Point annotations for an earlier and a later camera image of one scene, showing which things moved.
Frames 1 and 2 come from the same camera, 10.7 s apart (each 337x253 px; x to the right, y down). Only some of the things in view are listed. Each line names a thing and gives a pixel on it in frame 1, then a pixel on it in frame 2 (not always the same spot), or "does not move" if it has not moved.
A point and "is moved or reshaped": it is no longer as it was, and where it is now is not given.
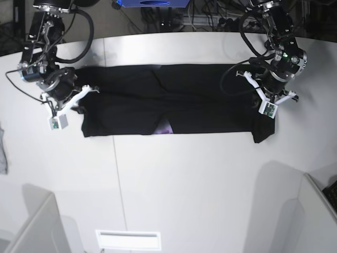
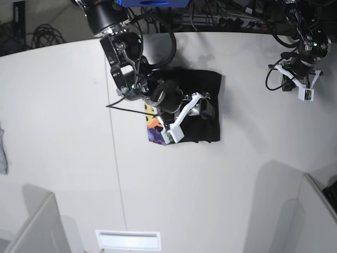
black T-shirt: (184, 98) is moved or reshaped
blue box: (153, 3) does not move
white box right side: (318, 233) does not move
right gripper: (59, 84) → (167, 95)
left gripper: (274, 85) → (300, 67)
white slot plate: (128, 240) does not move
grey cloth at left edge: (3, 167) does not move
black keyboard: (330, 193) does not move
